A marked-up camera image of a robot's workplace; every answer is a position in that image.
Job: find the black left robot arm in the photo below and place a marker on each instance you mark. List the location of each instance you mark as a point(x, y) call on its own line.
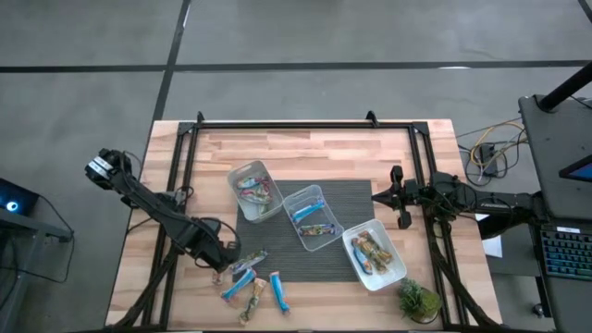
point(152, 208)

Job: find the yellow green granola bar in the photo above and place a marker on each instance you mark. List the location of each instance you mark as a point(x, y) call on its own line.
point(253, 300)

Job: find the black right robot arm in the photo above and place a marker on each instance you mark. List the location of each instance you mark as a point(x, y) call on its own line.
point(499, 203)

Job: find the backlit black keyboard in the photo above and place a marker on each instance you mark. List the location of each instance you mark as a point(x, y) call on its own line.
point(566, 254)

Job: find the grey woven mat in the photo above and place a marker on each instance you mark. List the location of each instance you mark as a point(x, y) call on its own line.
point(324, 268)

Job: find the frosted white plastic bin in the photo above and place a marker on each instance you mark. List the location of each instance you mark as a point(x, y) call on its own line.
point(240, 168)

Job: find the black stand pole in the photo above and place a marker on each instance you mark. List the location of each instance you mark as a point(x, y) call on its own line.
point(566, 88)

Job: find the silver red granola bar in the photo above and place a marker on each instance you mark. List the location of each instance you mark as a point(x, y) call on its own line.
point(253, 197)

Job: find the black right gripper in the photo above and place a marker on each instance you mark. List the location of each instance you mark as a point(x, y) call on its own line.
point(414, 196)

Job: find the white paper sheet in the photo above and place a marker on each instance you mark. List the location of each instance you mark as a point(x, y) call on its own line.
point(491, 245)

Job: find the red green granola bar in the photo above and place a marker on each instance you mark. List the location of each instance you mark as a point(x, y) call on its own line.
point(266, 185)
point(216, 278)

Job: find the bright blue granola bar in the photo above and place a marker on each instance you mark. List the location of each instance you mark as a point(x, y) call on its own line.
point(309, 211)
point(238, 284)

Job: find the black caster wheel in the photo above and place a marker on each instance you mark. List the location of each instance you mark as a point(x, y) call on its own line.
point(538, 309)

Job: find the black computer blue light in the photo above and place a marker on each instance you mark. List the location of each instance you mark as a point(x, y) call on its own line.
point(14, 201)

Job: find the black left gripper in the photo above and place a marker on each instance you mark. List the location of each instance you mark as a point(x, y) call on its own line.
point(215, 245)

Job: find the clear plastic bin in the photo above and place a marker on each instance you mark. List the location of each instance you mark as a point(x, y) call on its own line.
point(324, 242)

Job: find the small potted green plant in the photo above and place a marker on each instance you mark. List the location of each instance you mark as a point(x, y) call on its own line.
point(416, 300)

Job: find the black power adapter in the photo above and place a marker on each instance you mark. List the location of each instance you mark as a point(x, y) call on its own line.
point(488, 155)

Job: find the black aluminium frame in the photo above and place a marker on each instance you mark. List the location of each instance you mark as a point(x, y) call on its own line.
point(300, 125)

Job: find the grey metal cart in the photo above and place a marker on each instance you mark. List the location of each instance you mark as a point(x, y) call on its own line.
point(18, 277)

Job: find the dark grey desk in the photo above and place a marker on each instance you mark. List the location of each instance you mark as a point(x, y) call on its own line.
point(550, 152)

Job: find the black stand beam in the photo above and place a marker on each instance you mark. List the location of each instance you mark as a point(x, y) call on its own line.
point(504, 229)

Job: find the blue red granola bar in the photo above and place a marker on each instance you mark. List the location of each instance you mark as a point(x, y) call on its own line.
point(247, 181)

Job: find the blue screen tablet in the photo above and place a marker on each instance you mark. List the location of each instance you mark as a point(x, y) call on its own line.
point(578, 171)

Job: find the dark blue granola bar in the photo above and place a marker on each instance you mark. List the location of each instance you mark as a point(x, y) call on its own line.
point(252, 260)

